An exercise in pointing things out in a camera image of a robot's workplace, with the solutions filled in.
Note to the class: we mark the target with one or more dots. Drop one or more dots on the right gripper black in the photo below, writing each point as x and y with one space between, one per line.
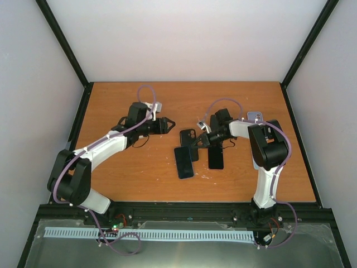
205 140

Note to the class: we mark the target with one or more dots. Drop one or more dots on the lilac phone case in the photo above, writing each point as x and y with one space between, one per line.
254 116

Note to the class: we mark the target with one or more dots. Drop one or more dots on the light blue cable duct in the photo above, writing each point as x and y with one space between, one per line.
162 235

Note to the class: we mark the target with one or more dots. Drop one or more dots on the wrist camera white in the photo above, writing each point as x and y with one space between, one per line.
154 107
204 126

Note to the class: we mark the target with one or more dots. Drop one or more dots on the black phone case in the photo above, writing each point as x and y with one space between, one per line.
188 138

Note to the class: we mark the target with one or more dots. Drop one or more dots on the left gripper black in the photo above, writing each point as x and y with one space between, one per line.
162 126

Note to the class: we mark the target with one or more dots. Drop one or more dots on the right black frame post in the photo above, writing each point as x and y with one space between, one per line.
312 36

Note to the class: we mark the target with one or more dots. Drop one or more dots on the small green circuit board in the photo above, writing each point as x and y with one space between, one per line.
117 226

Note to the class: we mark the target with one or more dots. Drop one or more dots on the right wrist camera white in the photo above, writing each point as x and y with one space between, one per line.
204 126

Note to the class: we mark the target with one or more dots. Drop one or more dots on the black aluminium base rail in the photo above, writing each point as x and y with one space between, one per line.
232 214

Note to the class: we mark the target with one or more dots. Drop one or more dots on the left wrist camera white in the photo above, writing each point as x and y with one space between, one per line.
154 107

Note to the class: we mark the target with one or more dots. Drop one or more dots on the left black frame post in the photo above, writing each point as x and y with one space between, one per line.
62 40

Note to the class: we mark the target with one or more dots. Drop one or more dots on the blue-edged black smartphone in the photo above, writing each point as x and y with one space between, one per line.
183 162

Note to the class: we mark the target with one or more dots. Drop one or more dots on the light blue phone case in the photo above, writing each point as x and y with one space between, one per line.
255 164

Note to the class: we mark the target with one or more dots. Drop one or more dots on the black frame post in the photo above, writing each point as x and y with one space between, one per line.
312 36
62 40

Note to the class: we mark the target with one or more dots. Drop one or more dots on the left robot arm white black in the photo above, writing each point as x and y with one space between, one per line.
70 179

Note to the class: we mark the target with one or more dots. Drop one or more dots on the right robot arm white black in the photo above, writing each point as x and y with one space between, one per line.
270 149

